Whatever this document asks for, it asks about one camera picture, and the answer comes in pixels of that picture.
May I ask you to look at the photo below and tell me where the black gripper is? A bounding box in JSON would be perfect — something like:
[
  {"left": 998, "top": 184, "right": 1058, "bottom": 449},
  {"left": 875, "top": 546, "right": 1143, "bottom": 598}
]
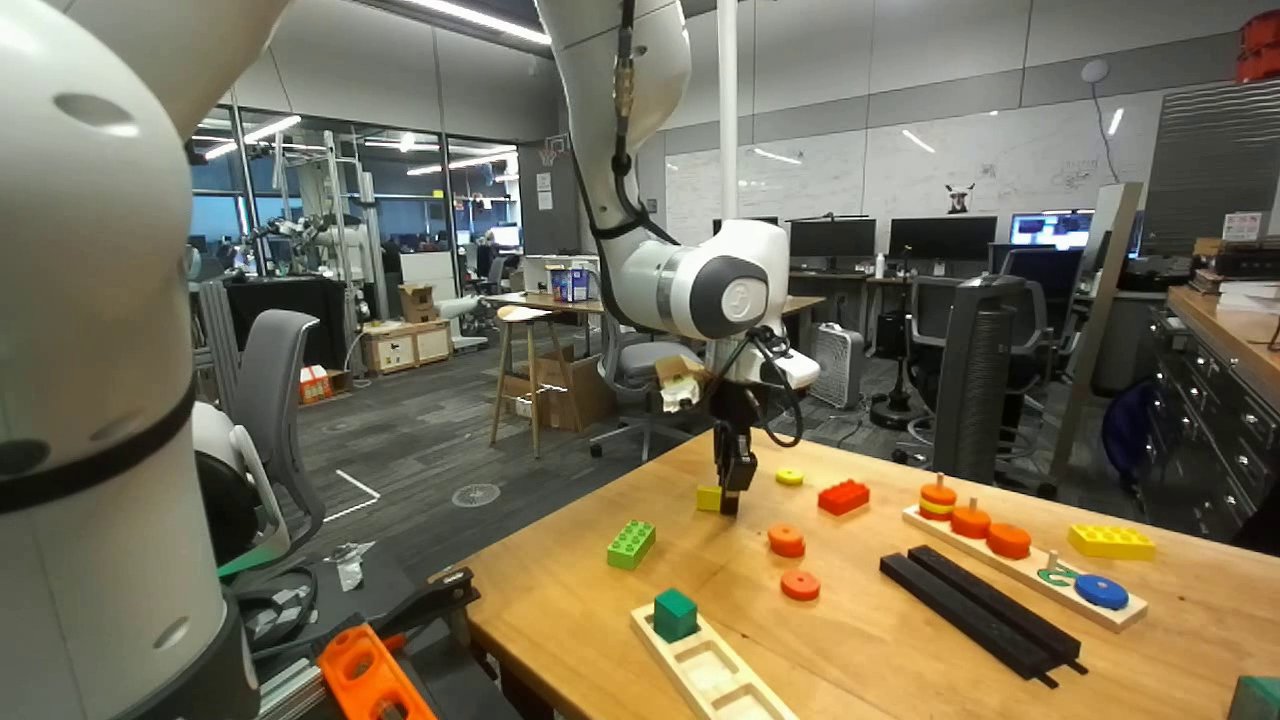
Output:
[{"left": 704, "top": 376, "right": 767, "bottom": 518}]

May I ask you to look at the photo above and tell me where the teal green wooden block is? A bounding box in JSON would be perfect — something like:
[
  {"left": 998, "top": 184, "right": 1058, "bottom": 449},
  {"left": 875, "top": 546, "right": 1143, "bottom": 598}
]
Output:
[{"left": 648, "top": 588, "right": 704, "bottom": 645}]

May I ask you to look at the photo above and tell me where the wooden compartment tray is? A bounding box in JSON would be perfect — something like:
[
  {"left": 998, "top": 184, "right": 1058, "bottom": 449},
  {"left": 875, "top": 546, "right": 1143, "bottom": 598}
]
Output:
[{"left": 629, "top": 597, "right": 804, "bottom": 720}]

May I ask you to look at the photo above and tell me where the red toy brick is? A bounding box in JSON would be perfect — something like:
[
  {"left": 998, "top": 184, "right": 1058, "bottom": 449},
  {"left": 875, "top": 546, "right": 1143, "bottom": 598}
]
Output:
[{"left": 817, "top": 474, "right": 875, "bottom": 518}]

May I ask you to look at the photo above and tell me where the green toy brick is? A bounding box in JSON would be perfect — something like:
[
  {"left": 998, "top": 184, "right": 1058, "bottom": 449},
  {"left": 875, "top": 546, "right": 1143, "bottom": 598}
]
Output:
[{"left": 605, "top": 517, "right": 662, "bottom": 576}]

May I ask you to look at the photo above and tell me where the grey swivel chair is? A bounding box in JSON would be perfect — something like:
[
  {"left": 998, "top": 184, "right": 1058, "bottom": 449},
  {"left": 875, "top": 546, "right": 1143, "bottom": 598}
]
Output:
[{"left": 605, "top": 332, "right": 704, "bottom": 450}]

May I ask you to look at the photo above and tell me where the silver suitcase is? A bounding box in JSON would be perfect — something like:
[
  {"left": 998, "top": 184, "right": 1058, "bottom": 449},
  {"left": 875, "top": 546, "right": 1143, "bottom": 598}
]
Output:
[{"left": 807, "top": 314, "right": 870, "bottom": 413}]

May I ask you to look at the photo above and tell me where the plain cardboard box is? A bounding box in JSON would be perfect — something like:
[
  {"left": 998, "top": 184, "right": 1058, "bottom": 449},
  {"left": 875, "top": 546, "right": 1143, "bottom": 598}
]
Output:
[{"left": 511, "top": 352, "right": 618, "bottom": 434}]

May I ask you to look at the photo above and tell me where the wooden stool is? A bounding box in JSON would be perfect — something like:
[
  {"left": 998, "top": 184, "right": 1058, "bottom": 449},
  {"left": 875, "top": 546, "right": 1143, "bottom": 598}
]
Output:
[{"left": 486, "top": 298, "right": 555, "bottom": 465}]

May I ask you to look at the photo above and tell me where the dark computer monitor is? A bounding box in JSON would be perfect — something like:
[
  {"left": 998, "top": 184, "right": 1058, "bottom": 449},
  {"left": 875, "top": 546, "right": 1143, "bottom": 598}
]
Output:
[
  {"left": 787, "top": 216, "right": 880, "bottom": 263},
  {"left": 889, "top": 211, "right": 999, "bottom": 267}
]

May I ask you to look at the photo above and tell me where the black mesh office chair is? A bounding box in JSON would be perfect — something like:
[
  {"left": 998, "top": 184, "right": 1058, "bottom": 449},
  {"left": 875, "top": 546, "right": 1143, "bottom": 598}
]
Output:
[{"left": 903, "top": 272, "right": 1058, "bottom": 487}]

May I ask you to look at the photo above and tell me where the white vertical pole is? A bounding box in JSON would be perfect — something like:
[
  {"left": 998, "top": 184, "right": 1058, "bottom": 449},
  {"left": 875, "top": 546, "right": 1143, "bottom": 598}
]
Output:
[{"left": 711, "top": 0, "right": 740, "bottom": 224}]

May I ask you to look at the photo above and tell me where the low pale cabinet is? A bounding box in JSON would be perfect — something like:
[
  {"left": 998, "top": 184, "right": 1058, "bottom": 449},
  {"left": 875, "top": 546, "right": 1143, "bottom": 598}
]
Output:
[{"left": 356, "top": 314, "right": 456, "bottom": 376}]

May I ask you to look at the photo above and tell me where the yellow toy brick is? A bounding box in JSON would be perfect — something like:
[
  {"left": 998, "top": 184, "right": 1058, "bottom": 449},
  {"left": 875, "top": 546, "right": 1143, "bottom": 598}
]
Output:
[{"left": 1065, "top": 518, "right": 1160, "bottom": 563}]

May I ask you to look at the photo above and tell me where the pale slanted support beam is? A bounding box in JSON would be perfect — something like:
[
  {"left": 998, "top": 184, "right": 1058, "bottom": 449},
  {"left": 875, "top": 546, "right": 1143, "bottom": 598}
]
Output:
[{"left": 1046, "top": 176, "right": 1150, "bottom": 485}]

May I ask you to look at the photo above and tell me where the blue bag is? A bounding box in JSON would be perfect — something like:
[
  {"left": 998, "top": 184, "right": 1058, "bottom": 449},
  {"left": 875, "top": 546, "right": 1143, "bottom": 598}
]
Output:
[{"left": 1100, "top": 376, "right": 1166, "bottom": 493}]

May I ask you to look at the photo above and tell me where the lit computer monitor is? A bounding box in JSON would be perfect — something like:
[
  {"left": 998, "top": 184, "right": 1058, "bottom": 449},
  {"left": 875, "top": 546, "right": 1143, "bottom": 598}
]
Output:
[{"left": 1007, "top": 209, "right": 1098, "bottom": 253}]

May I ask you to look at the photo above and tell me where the orange plastic holder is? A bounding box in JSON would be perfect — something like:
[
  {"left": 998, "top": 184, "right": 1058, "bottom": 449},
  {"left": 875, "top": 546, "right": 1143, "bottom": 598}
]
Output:
[{"left": 318, "top": 621, "right": 442, "bottom": 720}]

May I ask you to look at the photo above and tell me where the grey office chair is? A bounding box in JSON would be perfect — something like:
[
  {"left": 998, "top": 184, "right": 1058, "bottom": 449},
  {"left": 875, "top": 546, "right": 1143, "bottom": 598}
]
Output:
[{"left": 197, "top": 275, "right": 334, "bottom": 537}]

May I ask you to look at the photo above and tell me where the black drawer workbench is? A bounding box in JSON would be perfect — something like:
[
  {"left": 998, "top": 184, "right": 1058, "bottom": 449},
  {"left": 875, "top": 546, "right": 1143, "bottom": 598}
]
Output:
[{"left": 1135, "top": 282, "right": 1280, "bottom": 553}]

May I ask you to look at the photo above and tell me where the ceiling light strip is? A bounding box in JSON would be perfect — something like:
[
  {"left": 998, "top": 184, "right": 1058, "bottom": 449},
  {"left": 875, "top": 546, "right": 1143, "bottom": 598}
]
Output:
[{"left": 405, "top": 0, "right": 555, "bottom": 52}]

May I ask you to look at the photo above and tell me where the grey metal cabinet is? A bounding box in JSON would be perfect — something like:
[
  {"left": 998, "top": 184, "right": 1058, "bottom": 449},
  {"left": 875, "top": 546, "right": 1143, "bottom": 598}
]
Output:
[{"left": 1140, "top": 81, "right": 1280, "bottom": 257}]

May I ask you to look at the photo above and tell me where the teal green object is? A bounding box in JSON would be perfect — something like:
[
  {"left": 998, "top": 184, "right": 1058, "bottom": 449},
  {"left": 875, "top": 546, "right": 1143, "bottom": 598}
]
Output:
[{"left": 1225, "top": 673, "right": 1280, "bottom": 720}]

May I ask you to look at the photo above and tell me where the orange storage bin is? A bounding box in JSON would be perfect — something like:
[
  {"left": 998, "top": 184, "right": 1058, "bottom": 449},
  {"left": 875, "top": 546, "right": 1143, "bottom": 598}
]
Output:
[{"left": 1231, "top": 9, "right": 1280, "bottom": 88}]

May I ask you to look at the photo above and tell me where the black plastic rail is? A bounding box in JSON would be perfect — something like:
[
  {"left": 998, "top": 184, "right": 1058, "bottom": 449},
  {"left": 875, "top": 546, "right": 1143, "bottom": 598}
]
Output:
[{"left": 875, "top": 538, "right": 1093, "bottom": 693}]

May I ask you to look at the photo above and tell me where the black clamp mount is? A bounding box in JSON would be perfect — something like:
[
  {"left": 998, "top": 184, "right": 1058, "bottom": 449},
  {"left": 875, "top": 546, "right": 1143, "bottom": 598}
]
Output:
[{"left": 351, "top": 563, "right": 486, "bottom": 656}]

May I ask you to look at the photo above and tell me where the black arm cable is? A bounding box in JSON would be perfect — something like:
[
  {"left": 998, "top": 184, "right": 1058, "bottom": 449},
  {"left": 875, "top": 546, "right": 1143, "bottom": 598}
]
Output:
[{"left": 605, "top": 0, "right": 812, "bottom": 454}]

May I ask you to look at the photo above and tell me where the blue wooden ring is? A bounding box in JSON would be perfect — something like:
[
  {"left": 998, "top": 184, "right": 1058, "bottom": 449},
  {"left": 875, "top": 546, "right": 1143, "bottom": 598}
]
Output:
[{"left": 1074, "top": 573, "right": 1133, "bottom": 613}]

